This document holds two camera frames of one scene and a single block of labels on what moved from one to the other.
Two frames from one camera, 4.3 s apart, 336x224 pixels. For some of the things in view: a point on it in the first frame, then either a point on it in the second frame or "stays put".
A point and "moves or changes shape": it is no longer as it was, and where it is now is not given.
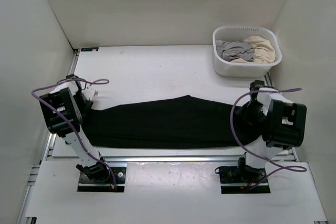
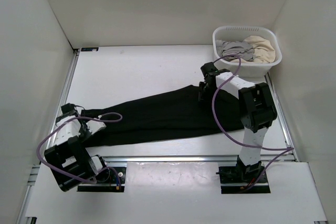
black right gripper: (252, 120) to (201, 95)
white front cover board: (174, 191) stays put
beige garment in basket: (264, 51) stays put
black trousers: (183, 121) moves or changes shape
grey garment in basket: (229, 50) stays put
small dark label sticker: (89, 49) stays put
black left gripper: (86, 109) to (88, 132)
